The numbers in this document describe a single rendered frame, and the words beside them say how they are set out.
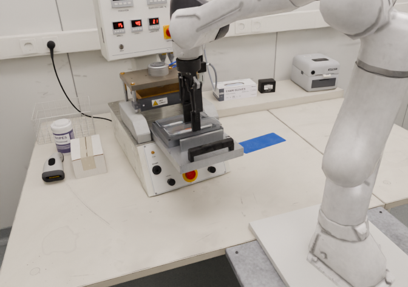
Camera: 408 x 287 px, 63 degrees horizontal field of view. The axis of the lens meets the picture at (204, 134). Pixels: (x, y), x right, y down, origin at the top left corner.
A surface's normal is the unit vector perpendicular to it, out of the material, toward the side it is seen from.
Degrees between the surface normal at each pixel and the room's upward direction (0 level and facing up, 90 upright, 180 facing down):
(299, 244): 0
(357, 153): 46
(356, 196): 54
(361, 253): 38
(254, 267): 0
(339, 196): 65
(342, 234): 75
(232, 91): 87
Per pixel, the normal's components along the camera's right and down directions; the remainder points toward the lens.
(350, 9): -0.37, 0.55
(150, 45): 0.44, 0.40
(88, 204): -0.04, -0.89
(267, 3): -0.04, 0.58
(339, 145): -0.60, -0.52
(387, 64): -0.62, 0.34
